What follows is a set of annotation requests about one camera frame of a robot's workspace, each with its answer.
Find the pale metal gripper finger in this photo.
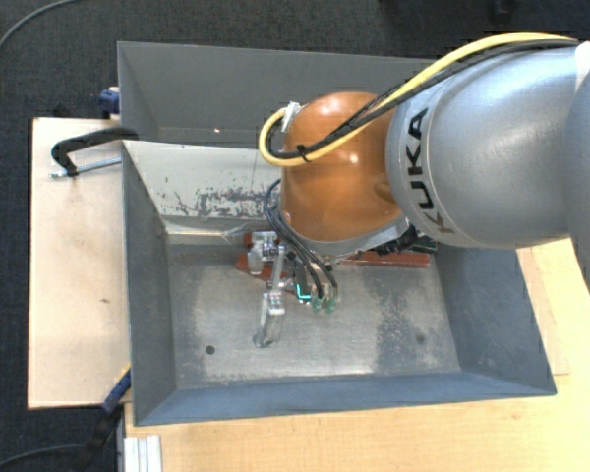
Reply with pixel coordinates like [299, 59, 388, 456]
[247, 231, 281, 276]
[253, 291, 287, 349]

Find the grey metal bin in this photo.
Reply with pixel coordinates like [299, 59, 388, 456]
[116, 40, 558, 427]

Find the pale wood board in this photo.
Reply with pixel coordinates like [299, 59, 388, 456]
[27, 117, 132, 410]

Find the red-brown flat block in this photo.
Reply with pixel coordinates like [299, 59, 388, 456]
[235, 231, 432, 278]

